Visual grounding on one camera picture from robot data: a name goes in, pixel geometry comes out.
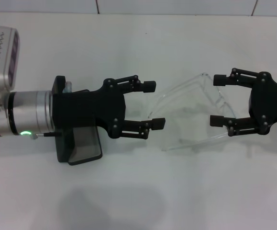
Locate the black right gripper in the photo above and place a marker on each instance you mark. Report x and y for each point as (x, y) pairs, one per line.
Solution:
(269, 100)

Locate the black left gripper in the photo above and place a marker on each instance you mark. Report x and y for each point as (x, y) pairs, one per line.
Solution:
(88, 107)

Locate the clear transparent glasses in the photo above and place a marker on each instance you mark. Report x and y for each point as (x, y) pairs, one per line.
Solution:
(208, 82)

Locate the black glasses case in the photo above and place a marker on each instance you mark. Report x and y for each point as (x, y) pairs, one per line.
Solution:
(80, 146)

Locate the small translucent wrist connector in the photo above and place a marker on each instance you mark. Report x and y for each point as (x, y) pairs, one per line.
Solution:
(68, 86)

